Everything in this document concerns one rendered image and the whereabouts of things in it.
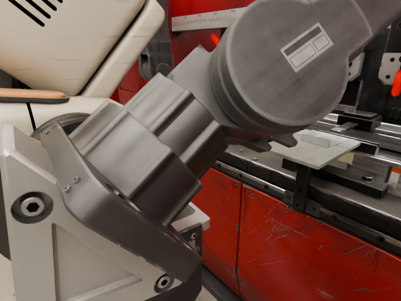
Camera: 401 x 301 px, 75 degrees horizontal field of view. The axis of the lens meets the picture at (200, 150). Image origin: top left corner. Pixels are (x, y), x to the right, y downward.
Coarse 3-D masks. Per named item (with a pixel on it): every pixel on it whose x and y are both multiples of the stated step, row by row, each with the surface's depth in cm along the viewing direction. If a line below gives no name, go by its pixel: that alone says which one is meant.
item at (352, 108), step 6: (348, 84) 78; (354, 84) 77; (360, 84) 76; (348, 90) 78; (354, 90) 77; (360, 90) 77; (348, 96) 79; (354, 96) 78; (342, 102) 81; (348, 102) 79; (354, 102) 78; (336, 108) 83; (342, 108) 82; (348, 108) 80; (354, 108) 79
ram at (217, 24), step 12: (180, 0) 121; (192, 0) 115; (204, 0) 110; (216, 0) 105; (228, 0) 100; (240, 0) 96; (252, 0) 92; (180, 12) 123; (192, 12) 117; (204, 12) 111; (180, 24) 125; (192, 24) 119; (204, 24) 113; (216, 24) 108; (228, 24) 103
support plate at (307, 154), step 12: (300, 132) 88; (312, 132) 88; (276, 144) 77; (300, 144) 77; (312, 144) 77; (348, 144) 77; (288, 156) 68; (300, 156) 68; (312, 156) 68; (324, 156) 68; (336, 156) 68
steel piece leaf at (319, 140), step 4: (304, 136) 79; (308, 136) 78; (312, 136) 77; (316, 136) 83; (320, 136) 83; (324, 136) 83; (304, 140) 79; (308, 140) 78; (312, 140) 77; (316, 140) 76; (320, 140) 75; (324, 140) 74; (328, 140) 79; (332, 140) 79; (336, 140) 79; (340, 140) 79; (316, 144) 76; (320, 144) 75; (324, 144) 74; (328, 144) 73; (332, 144) 76; (336, 144) 76
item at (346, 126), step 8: (344, 112) 100; (360, 112) 99; (368, 112) 99; (344, 120) 99; (352, 120) 97; (360, 120) 95; (368, 120) 94; (376, 120) 95; (336, 128) 90; (344, 128) 90; (360, 128) 96; (368, 128) 94
